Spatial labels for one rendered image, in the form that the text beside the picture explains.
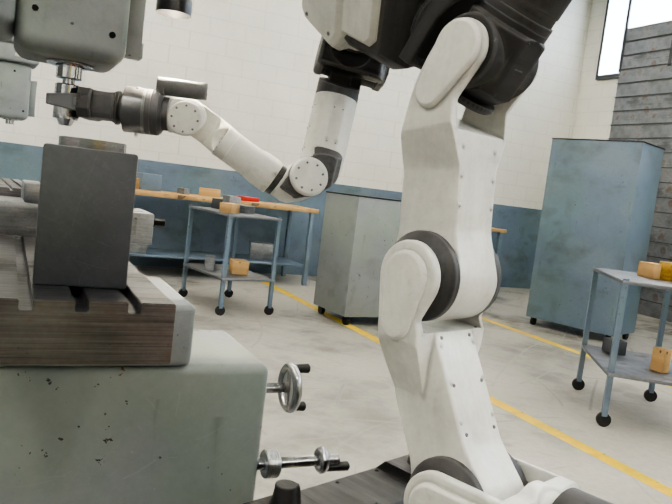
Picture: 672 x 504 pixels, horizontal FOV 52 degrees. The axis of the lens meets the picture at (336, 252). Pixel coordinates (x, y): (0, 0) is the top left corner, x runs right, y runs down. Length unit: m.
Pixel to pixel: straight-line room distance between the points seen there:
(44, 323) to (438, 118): 0.62
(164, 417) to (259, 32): 7.36
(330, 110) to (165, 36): 6.84
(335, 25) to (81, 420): 0.85
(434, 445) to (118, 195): 0.60
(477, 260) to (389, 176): 8.08
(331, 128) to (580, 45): 9.90
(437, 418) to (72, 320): 0.56
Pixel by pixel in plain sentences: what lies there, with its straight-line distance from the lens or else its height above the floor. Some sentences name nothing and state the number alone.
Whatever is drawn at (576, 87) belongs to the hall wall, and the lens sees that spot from 11.12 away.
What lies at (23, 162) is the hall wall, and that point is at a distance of 7.93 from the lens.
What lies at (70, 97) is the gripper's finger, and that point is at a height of 1.24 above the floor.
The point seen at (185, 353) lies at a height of 0.79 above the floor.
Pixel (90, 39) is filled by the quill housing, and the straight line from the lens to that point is 1.36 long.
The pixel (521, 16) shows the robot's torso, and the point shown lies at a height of 1.41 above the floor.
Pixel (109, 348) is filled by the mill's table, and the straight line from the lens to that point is 0.91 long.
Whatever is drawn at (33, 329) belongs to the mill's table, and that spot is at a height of 0.92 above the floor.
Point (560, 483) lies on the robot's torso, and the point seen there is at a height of 0.74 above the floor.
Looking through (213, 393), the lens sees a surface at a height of 0.70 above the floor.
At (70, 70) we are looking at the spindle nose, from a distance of 1.43.
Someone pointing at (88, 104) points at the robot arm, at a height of 1.23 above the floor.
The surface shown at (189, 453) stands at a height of 0.58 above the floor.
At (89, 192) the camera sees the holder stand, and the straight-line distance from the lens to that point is 0.97.
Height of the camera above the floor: 1.13
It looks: 5 degrees down
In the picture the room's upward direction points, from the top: 7 degrees clockwise
